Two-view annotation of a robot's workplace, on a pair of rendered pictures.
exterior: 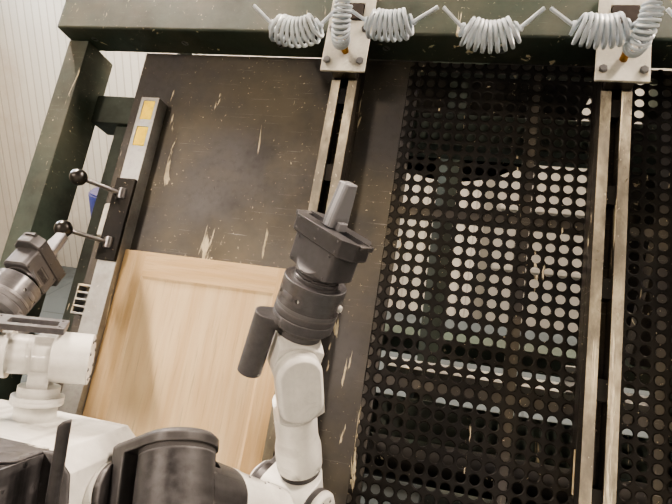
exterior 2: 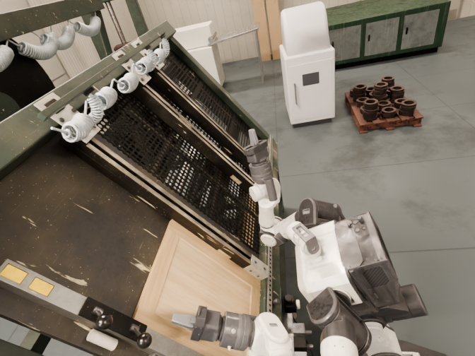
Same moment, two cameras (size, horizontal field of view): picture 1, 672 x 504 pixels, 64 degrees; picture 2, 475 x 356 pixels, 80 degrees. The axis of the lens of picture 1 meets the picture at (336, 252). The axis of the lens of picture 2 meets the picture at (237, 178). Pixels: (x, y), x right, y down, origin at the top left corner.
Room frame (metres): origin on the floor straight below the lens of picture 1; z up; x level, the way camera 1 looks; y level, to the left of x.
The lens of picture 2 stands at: (0.77, 0.98, 2.16)
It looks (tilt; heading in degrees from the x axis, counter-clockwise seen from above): 36 degrees down; 271
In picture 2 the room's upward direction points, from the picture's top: 14 degrees counter-clockwise
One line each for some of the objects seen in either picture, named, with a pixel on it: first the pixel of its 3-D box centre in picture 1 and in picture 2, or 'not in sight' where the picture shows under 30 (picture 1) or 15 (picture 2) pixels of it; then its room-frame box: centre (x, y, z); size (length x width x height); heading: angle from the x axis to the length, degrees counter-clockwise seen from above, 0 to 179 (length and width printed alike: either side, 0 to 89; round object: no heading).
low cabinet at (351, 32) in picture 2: not in sight; (370, 29); (-2.79, -5.59, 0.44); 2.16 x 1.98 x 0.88; 167
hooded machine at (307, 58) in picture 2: not in sight; (305, 66); (-0.55, -3.19, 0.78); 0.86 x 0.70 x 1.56; 76
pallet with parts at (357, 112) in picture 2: not in sight; (379, 98); (-1.46, -2.75, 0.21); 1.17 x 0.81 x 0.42; 78
